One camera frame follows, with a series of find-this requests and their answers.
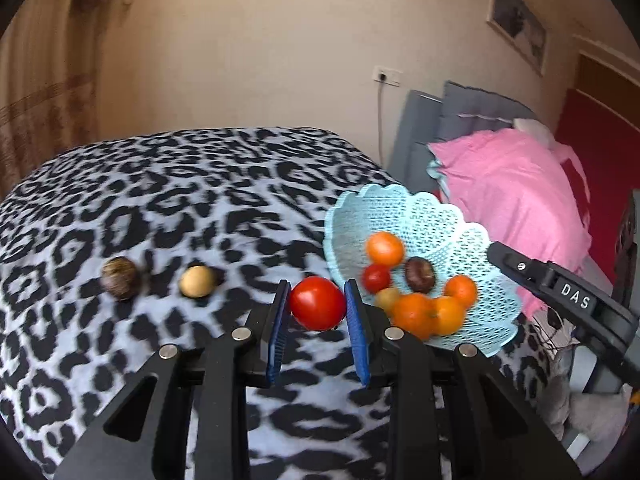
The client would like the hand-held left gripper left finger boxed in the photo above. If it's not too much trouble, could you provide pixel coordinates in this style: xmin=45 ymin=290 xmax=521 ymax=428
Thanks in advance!
xmin=52 ymin=280 xmax=292 ymax=480

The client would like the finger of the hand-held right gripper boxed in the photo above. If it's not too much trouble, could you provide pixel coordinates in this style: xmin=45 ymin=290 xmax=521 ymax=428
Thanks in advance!
xmin=486 ymin=241 xmax=556 ymax=307

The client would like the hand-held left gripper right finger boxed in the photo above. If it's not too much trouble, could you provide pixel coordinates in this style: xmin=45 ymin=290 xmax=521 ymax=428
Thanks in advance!
xmin=344 ymin=280 xmax=583 ymax=480

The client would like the large golden-brown fruit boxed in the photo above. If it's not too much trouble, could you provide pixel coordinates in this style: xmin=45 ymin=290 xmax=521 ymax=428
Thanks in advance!
xmin=375 ymin=287 xmax=402 ymax=312

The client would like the red tomato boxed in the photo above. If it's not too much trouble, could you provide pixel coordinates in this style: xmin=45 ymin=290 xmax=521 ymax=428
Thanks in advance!
xmin=290 ymin=276 xmax=347 ymax=332
xmin=362 ymin=263 xmax=392 ymax=293

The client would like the large orange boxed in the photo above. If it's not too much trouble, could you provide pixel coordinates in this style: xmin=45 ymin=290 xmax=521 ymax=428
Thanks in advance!
xmin=391 ymin=293 xmax=437 ymax=341

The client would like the dark brown passion fruit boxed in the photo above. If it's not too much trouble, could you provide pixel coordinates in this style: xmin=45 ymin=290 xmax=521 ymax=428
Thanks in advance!
xmin=100 ymin=256 xmax=142 ymax=302
xmin=404 ymin=256 xmax=435 ymax=294

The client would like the light blue lattice basket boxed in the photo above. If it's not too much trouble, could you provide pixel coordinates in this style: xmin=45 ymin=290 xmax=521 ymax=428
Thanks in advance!
xmin=322 ymin=183 xmax=521 ymax=358

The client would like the small orange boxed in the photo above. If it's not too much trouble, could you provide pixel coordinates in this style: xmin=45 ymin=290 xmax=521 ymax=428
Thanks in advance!
xmin=444 ymin=275 xmax=478 ymax=309
xmin=365 ymin=231 xmax=405 ymax=267
xmin=432 ymin=296 xmax=467 ymax=336

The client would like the pink blanket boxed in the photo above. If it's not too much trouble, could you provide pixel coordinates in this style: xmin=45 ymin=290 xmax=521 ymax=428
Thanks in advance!
xmin=427 ymin=128 xmax=593 ymax=321

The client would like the grey plush toy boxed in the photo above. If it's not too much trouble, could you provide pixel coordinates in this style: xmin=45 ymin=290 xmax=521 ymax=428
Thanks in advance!
xmin=540 ymin=375 xmax=628 ymax=443

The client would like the small pale yellow fruit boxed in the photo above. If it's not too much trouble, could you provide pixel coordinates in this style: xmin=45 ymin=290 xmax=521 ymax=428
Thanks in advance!
xmin=179 ymin=265 xmax=217 ymax=299

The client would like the light blue ruffled cloth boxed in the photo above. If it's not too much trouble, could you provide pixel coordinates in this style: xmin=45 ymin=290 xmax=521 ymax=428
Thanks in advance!
xmin=426 ymin=157 xmax=451 ymax=196

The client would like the white plush toy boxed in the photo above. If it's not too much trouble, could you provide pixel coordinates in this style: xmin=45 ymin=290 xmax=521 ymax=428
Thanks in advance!
xmin=512 ymin=118 xmax=556 ymax=148

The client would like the red fabric panel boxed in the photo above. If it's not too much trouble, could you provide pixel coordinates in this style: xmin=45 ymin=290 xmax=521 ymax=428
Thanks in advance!
xmin=555 ymin=87 xmax=640 ymax=281

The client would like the black and white leopard blanket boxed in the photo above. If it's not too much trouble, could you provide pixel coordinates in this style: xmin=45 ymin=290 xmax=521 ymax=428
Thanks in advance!
xmin=0 ymin=127 xmax=556 ymax=478

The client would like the grey padded headboard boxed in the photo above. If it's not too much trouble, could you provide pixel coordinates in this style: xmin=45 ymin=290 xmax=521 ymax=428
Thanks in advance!
xmin=389 ymin=80 xmax=538 ymax=188

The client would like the brown wooden panel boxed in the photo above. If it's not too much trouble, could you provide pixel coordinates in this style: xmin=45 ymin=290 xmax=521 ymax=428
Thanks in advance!
xmin=572 ymin=35 xmax=640 ymax=106

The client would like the beige patterned curtain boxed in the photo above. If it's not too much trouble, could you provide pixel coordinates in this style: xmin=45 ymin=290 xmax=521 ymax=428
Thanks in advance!
xmin=0 ymin=0 xmax=133 ymax=196

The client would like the grey bed frame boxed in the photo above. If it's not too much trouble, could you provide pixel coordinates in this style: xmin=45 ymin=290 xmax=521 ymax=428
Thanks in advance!
xmin=565 ymin=330 xmax=631 ymax=458

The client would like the power cable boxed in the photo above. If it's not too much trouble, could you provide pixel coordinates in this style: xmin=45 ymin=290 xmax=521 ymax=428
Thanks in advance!
xmin=376 ymin=80 xmax=389 ymax=161

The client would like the white wall outlet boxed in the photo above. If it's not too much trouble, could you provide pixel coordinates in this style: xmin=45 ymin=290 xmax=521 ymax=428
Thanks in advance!
xmin=371 ymin=66 xmax=402 ymax=87

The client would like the framed wall picture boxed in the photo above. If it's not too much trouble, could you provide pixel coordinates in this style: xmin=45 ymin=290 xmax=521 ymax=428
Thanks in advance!
xmin=486 ymin=0 xmax=548 ymax=77

